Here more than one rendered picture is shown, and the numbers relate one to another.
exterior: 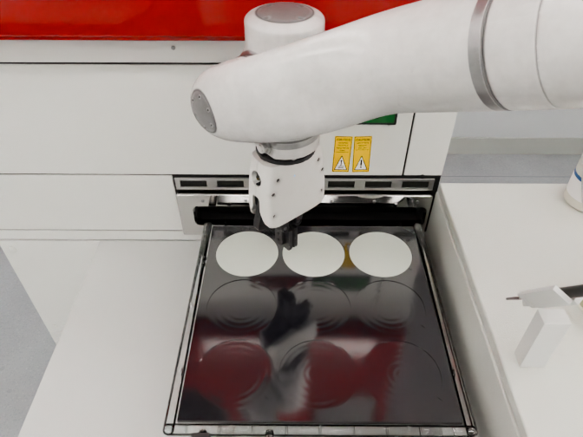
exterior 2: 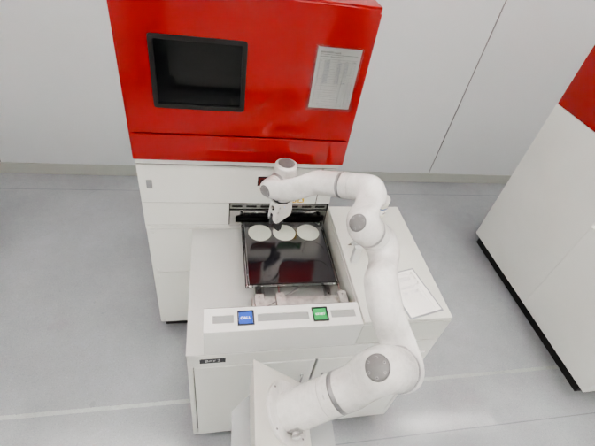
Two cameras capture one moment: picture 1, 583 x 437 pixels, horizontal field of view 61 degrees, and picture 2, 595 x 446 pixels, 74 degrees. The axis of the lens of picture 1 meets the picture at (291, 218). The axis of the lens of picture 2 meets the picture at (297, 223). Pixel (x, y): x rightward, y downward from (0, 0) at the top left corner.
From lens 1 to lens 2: 0.97 m
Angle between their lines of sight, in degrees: 12
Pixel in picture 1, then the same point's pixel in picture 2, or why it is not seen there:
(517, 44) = (342, 188)
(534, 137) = (379, 172)
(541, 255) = not seen: hidden behind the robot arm
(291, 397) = (283, 276)
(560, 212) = not seen: hidden behind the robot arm
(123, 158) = (212, 196)
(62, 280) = (169, 247)
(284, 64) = (291, 183)
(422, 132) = not seen: hidden behind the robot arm
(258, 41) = (280, 172)
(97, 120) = (205, 183)
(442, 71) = (328, 190)
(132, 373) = (222, 275)
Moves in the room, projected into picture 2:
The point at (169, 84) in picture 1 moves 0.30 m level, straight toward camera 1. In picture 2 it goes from (235, 173) to (261, 220)
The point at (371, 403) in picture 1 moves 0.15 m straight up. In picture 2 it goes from (308, 277) to (314, 251)
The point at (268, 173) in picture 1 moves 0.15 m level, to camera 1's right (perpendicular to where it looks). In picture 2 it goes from (277, 206) to (314, 206)
